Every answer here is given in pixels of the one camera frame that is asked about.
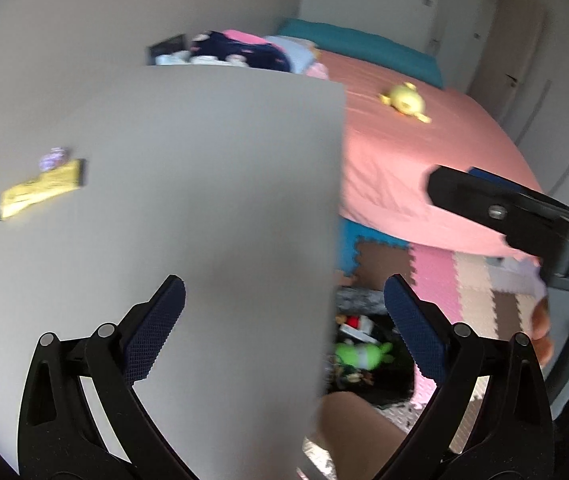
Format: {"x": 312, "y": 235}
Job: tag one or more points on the white small items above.
{"x": 204, "y": 59}

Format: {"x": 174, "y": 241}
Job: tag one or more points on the teal pillow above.
{"x": 374, "y": 50}

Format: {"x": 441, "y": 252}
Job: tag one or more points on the black box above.
{"x": 167, "y": 46}

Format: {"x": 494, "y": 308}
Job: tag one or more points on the person's leg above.
{"x": 359, "y": 435}

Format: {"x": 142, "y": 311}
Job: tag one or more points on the grey fluffy toy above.
{"x": 359, "y": 301}

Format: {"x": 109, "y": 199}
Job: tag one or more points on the black storage bin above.
{"x": 389, "y": 385}

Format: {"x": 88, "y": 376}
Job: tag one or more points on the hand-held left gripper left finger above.
{"x": 157, "y": 325}

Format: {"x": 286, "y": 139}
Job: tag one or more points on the dark blue printed cloth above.
{"x": 244, "y": 52}

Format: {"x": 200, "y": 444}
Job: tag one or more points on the yellow snack packet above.
{"x": 39, "y": 191}

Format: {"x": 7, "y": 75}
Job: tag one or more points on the light blue pillow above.
{"x": 297, "y": 52}

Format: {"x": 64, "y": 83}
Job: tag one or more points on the person's right hand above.
{"x": 543, "y": 335}

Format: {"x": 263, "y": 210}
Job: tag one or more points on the pink bed sheet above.
{"x": 394, "y": 160}

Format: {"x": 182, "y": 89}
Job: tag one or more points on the yellow plush toy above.
{"x": 404, "y": 100}

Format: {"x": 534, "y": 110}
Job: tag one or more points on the green plush toy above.
{"x": 359, "y": 354}

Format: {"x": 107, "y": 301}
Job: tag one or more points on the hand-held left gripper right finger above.
{"x": 412, "y": 330}

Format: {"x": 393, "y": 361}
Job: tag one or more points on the foam puzzle floor mat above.
{"x": 474, "y": 285}

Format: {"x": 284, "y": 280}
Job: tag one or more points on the white crinkled plastic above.
{"x": 317, "y": 460}

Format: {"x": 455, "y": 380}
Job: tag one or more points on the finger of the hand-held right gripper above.
{"x": 504, "y": 180}
{"x": 479, "y": 200}

